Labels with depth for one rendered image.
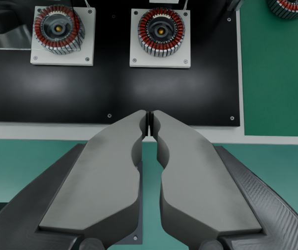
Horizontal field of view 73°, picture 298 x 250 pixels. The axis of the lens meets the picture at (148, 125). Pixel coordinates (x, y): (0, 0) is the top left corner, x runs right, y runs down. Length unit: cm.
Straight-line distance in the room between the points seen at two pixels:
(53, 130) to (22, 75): 15
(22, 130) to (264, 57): 65
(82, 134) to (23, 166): 96
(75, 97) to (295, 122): 56
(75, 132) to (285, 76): 56
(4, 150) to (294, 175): 179
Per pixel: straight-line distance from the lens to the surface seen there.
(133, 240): 135
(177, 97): 51
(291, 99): 64
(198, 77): 53
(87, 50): 55
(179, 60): 52
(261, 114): 59
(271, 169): 148
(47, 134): 56
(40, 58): 58
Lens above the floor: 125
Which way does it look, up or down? 83 degrees down
